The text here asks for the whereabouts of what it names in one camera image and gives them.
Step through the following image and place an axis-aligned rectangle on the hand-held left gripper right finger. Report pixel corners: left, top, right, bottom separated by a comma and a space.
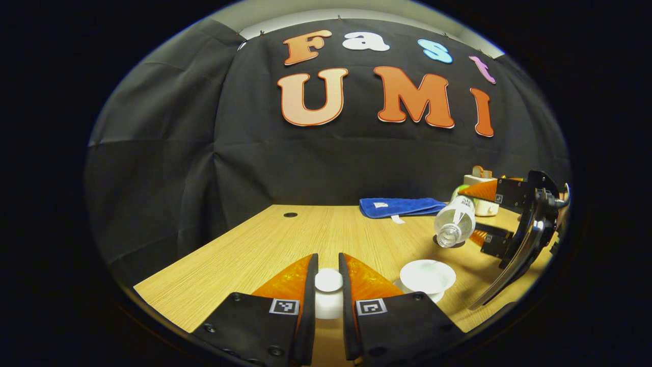
338, 252, 465, 367

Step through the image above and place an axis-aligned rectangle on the clear water bottle green drink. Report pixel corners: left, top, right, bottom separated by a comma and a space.
433, 185, 477, 249

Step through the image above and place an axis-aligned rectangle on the white toaster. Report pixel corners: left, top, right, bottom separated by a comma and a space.
463, 173, 500, 218

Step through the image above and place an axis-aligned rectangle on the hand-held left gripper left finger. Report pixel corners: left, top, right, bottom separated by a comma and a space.
191, 253, 319, 367

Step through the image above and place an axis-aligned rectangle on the white teacup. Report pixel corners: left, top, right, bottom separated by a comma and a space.
393, 259, 457, 304

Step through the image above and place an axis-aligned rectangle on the black backdrop cloth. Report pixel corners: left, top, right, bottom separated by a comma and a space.
84, 18, 571, 289

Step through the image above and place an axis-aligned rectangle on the blue folded towel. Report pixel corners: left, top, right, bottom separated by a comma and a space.
359, 197, 447, 224

